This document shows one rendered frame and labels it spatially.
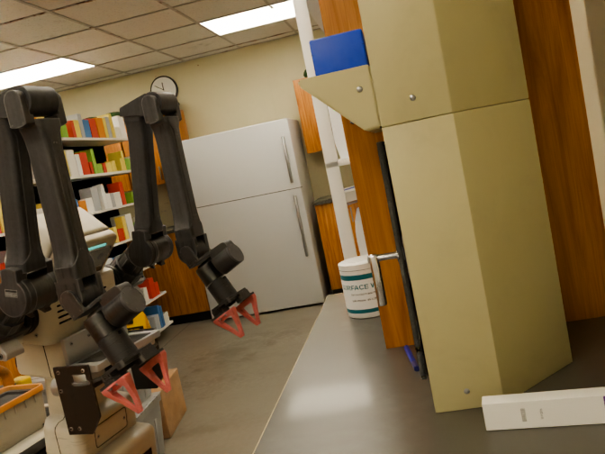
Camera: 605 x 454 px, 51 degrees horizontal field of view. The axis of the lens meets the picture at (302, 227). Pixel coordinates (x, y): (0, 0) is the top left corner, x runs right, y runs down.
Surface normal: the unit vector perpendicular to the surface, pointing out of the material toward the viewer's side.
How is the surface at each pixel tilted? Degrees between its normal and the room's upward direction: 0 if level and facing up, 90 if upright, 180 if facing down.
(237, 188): 90
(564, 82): 90
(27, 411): 92
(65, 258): 79
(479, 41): 90
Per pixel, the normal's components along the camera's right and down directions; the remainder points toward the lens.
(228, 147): -0.15, 0.14
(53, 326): 0.93, -0.01
